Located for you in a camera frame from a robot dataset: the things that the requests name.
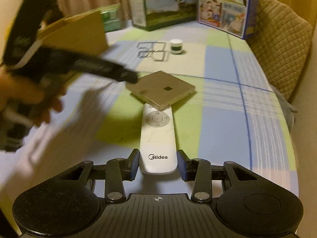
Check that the person's left hand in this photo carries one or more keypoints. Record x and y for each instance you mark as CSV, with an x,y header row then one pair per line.
x,y
22,91

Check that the green and white milk carton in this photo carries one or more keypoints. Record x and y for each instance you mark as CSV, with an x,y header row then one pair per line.
x,y
161,5

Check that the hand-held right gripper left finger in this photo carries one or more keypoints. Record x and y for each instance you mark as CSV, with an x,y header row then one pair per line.
x,y
134,164

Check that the grey cloth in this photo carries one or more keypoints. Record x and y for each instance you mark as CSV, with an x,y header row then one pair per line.
x,y
287,109

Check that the plaid tablecloth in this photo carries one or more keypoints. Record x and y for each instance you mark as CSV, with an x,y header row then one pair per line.
x,y
223,119

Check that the blue printed carton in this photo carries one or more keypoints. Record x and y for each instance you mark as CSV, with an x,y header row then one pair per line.
x,y
223,7

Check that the gold square plate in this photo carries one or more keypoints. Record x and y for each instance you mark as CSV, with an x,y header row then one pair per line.
x,y
158,89

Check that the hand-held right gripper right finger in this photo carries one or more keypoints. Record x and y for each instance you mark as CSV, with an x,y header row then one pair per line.
x,y
182,165

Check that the white remote control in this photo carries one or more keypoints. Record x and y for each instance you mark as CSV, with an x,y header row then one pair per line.
x,y
158,138

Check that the green wrapped package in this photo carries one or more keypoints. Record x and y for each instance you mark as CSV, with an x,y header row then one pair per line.
x,y
111,18

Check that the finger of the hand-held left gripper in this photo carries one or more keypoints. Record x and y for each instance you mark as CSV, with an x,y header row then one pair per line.
x,y
99,65

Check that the small jar with white lid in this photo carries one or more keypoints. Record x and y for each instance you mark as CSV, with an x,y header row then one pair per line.
x,y
177,46

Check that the tan quilted cushion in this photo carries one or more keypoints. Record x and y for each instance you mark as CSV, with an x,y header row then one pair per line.
x,y
279,44

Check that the brown cardboard box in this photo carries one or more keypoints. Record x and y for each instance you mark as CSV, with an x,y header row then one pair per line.
x,y
81,34

